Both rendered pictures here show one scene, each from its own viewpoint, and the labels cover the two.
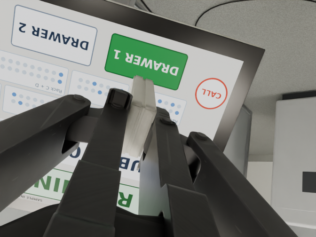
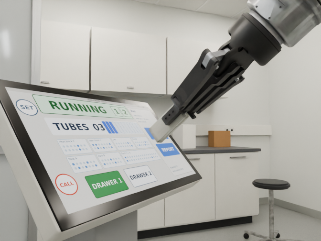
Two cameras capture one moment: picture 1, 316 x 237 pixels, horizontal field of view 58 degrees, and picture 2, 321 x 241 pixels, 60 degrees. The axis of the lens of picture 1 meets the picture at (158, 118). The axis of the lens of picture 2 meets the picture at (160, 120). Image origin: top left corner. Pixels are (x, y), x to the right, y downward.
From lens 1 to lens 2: 43 cm
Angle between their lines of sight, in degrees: 69
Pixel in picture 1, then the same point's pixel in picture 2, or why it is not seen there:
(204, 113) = (59, 170)
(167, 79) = (93, 180)
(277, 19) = not seen: outside the picture
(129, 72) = (109, 174)
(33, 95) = (127, 147)
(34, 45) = (142, 168)
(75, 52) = (131, 172)
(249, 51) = (70, 222)
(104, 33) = (130, 186)
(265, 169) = not seen: outside the picture
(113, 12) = (135, 197)
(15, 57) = (142, 160)
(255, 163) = not seen: outside the picture
